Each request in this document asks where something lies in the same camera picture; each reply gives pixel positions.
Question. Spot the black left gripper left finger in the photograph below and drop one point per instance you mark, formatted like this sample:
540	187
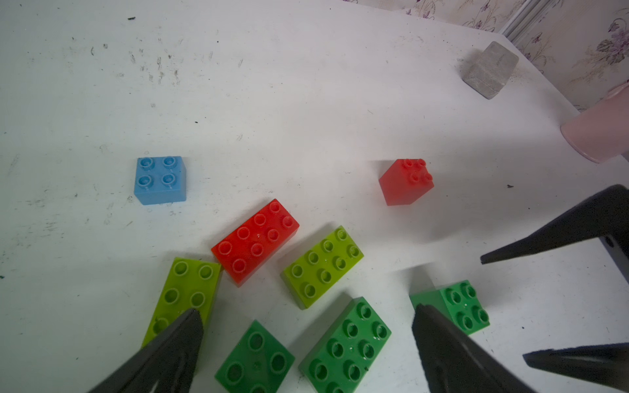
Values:
166	364

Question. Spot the blue square lego brick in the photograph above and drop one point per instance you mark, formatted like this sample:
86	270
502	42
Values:
160	180

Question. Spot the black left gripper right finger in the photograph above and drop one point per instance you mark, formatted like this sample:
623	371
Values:
452	362

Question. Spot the red long lego brick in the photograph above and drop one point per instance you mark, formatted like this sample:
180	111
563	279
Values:
249	246

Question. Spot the pink pen cup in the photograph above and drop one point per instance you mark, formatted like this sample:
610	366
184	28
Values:
601	132

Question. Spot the red square lego brick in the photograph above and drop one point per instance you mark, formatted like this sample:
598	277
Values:
405	182

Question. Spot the green square lego brick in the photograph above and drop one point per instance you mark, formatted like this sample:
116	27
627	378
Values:
457	302
258	363

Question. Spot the lime long lego brick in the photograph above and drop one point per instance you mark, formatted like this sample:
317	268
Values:
191	284
309	277

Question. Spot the grey eraser block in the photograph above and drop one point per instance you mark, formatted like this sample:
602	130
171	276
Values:
490	71

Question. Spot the green long lego brick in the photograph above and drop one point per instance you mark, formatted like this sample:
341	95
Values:
346	352

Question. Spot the aluminium frame profiles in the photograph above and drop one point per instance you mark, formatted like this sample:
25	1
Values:
530	13

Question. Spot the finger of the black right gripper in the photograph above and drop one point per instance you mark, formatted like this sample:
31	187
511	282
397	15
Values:
603	215
605	365

